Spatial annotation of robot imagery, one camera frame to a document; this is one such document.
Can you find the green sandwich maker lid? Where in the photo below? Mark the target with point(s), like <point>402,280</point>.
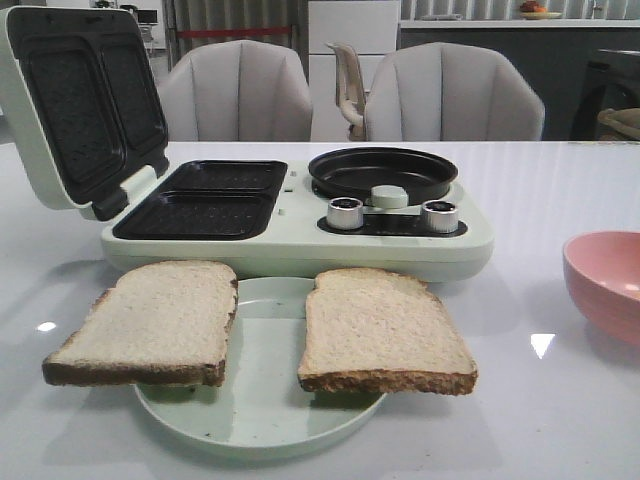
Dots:
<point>79,96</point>

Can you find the pink bowl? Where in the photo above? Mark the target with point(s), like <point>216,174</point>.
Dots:
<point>601,271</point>

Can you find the green breakfast maker base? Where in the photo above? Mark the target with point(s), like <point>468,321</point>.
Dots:
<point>263,218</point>

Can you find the left silver control knob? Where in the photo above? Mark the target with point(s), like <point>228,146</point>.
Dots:
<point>345,213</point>

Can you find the silver control knob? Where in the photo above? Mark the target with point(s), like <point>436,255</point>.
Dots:
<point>439,216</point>
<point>345,213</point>

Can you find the right silver control knob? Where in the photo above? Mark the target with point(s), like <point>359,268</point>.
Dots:
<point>439,216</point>

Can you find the black round frying pan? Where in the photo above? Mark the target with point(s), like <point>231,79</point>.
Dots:
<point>353,172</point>

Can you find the beige office chair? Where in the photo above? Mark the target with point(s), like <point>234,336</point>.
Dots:
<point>350,96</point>

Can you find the light green round plate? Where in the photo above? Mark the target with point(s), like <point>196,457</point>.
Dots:
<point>260,411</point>

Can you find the left grey upholstered chair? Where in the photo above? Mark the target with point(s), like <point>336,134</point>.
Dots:
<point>241,90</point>

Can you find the grey upholstered chair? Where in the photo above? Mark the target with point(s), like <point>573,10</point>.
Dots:
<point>241,90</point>
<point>451,92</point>

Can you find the right grey upholstered chair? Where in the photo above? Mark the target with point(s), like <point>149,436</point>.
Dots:
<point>451,92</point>

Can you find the white cabinet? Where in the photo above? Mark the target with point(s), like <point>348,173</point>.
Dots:
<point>371,28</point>

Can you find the fruit bowl on counter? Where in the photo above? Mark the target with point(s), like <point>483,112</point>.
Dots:
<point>533,10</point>

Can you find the dark counter with white top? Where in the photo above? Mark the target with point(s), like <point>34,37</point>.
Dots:
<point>577,67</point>

